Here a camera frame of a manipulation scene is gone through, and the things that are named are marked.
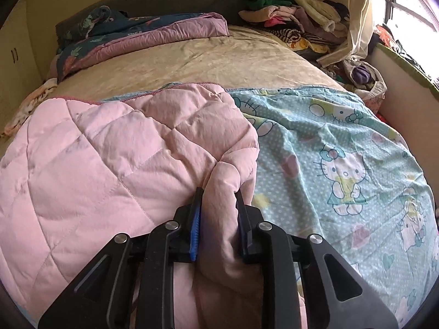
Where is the bag of clothes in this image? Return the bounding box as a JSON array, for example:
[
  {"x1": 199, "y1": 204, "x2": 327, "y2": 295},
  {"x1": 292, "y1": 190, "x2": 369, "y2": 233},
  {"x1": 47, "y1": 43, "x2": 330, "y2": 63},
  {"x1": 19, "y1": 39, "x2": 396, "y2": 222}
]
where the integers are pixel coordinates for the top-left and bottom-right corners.
[{"x1": 343, "y1": 60, "x2": 386, "y2": 100}]

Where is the pile of mixed clothes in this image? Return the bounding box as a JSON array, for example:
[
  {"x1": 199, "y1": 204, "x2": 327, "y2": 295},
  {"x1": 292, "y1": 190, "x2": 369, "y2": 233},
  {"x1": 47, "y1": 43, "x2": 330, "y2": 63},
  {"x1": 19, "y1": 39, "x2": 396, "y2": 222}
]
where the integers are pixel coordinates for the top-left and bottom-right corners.
[{"x1": 238, "y1": 0, "x2": 350, "y2": 59}]

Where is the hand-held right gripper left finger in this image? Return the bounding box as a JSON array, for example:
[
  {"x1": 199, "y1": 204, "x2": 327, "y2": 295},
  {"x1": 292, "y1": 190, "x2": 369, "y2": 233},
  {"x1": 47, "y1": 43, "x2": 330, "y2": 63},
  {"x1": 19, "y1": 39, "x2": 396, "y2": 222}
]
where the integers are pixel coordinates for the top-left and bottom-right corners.
[{"x1": 38, "y1": 187, "x2": 203, "y2": 329}]

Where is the cartoon cat printed bedsheet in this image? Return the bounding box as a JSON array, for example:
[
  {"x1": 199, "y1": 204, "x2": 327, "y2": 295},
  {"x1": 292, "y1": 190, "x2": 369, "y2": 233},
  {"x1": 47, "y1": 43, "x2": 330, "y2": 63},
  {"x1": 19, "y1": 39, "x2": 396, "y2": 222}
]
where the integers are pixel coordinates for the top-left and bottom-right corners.
[{"x1": 103, "y1": 84, "x2": 439, "y2": 326}]

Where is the peach white crumpled cloth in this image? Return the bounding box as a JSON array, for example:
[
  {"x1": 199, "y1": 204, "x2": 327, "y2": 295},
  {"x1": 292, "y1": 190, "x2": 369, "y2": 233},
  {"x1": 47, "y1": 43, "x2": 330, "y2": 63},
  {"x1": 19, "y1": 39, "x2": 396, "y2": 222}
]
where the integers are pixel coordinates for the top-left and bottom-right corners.
[{"x1": 0, "y1": 77, "x2": 59, "y2": 139}]

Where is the beige bed cover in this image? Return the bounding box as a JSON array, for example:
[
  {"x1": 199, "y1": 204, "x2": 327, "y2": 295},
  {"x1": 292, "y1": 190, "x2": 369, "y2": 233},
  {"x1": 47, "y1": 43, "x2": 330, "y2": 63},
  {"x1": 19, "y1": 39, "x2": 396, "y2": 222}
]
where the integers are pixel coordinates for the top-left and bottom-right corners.
[{"x1": 0, "y1": 24, "x2": 347, "y2": 151}]

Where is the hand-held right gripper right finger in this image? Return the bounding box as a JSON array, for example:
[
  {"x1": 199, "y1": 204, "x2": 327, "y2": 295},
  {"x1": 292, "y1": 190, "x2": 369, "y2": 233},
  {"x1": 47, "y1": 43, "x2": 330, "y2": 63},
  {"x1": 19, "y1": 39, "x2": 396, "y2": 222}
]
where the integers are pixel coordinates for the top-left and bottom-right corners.
[{"x1": 234, "y1": 190, "x2": 400, "y2": 329}]

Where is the window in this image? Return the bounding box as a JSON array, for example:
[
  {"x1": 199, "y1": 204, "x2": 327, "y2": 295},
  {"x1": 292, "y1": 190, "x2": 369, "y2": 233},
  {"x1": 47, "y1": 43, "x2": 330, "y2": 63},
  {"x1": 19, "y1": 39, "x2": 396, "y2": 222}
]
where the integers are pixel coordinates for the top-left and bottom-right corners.
[{"x1": 377, "y1": 0, "x2": 439, "y2": 76}]

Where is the orange red cloth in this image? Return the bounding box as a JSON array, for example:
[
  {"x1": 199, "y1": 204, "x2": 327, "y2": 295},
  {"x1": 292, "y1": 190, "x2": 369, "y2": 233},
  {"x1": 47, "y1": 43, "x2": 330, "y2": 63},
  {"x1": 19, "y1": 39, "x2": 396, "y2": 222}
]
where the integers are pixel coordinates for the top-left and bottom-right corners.
[{"x1": 375, "y1": 24, "x2": 400, "y2": 49}]

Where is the pink quilted jacket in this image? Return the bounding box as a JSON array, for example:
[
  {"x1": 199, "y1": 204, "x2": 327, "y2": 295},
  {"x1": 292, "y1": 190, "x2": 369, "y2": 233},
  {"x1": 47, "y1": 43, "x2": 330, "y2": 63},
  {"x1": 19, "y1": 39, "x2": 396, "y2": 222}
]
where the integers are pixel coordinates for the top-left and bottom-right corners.
[{"x1": 0, "y1": 82, "x2": 306, "y2": 329}]

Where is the pink floral quilt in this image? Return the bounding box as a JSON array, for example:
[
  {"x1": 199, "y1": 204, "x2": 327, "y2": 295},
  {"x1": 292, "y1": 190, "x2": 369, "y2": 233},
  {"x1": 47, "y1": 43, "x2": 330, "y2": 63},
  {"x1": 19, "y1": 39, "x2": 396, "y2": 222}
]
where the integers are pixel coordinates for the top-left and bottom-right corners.
[{"x1": 48, "y1": 5, "x2": 230, "y2": 83}]

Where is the cream curtain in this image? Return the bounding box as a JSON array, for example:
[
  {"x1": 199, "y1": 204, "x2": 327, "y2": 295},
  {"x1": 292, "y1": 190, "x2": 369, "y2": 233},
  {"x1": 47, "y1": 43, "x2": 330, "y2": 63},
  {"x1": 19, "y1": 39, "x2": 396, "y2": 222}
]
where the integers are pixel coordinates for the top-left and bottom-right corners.
[{"x1": 316, "y1": 0, "x2": 374, "y2": 67}]

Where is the cream wall cabinet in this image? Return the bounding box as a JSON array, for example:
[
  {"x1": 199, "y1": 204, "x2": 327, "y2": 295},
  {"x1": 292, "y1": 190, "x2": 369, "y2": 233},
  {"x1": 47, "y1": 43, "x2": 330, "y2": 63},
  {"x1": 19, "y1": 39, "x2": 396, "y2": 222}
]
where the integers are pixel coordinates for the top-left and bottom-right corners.
[{"x1": 0, "y1": 0, "x2": 59, "y2": 86}]

